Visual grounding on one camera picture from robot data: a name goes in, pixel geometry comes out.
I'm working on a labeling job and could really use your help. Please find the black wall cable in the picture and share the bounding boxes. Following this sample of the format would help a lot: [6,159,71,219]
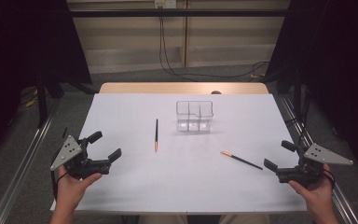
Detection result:
[161,15,271,79]
[158,15,200,83]

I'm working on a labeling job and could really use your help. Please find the white wall outlet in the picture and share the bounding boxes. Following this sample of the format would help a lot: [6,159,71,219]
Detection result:
[154,0,178,9]

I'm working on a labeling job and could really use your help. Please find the white table cover board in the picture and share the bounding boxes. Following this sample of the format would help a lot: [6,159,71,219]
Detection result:
[49,92,308,216]

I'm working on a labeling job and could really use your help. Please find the person's right leg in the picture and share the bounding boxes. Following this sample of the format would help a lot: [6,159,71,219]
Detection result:
[218,214,271,224]

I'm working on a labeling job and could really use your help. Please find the dark curtain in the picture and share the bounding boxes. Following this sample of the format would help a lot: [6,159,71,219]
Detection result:
[0,0,93,166]
[264,0,358,180]

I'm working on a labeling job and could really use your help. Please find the metal floor rail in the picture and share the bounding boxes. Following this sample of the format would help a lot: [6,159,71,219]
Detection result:
[0,98,62,224]
[280,95,358,224]

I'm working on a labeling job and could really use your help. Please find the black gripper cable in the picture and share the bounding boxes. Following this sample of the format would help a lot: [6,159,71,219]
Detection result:
[322,168,337,191]
[50,170,70,201]

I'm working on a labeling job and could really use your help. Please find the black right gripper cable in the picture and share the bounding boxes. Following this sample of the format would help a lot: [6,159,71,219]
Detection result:
[322,168,337,191]

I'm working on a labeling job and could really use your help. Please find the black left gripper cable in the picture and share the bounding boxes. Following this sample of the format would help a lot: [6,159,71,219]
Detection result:
[50,170,70,201]

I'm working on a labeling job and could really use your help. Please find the black frame bar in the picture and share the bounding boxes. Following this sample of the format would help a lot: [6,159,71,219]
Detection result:
[69,8,291,19]

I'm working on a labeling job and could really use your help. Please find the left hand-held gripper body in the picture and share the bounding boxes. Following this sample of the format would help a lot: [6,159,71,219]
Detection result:
[49,134,112,181]

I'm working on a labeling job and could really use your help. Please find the wooden table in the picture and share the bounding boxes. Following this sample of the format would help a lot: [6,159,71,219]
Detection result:
[98,81,269,95]

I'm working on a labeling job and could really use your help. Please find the black metal stand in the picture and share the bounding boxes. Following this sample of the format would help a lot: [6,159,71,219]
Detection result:
[34,74,49,129]
[293,66,303,125]

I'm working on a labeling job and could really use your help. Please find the black pencil with orange end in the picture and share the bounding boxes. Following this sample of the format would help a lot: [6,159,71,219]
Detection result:
[220,150,264,171]
[154,118,159,153]

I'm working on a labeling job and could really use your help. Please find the person's right hand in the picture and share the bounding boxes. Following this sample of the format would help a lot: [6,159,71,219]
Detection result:
[288,162,337,217]

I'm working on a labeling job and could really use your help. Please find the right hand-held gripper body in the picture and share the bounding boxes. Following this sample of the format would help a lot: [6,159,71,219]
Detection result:
[275,143,354,189]

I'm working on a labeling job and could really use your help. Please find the person's left hand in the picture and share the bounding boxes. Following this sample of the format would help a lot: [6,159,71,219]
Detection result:
[55,165,103,213]

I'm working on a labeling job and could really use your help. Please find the clear plastic organizer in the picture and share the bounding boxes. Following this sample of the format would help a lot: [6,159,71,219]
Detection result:
[175,100,214,133]

